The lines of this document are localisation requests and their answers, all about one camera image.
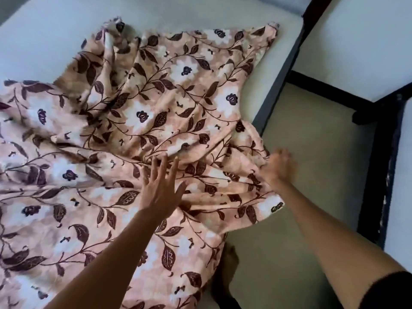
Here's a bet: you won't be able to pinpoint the dark wooden bed frame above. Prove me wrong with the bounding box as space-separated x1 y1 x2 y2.
301 0 335 42

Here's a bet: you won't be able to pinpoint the person's black trousers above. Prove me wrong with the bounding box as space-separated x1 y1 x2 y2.
211 279 242 309

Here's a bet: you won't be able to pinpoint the person's right hand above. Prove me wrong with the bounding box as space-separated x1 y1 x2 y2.
257 148 298 190

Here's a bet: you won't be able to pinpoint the white textured mattress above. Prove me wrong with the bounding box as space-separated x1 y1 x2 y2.
0 0 306 136

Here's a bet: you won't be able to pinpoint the pink floral bed sheet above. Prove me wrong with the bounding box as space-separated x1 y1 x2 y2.
0 16 285 309

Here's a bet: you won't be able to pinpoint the person's left forearm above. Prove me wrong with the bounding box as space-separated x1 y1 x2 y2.
43 209 165 309

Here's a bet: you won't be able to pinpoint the person's left hand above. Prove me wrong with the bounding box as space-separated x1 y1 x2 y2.
137 154 188 222

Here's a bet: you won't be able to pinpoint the person's right forearm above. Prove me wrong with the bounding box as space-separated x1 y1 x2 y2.
270 178 406 309

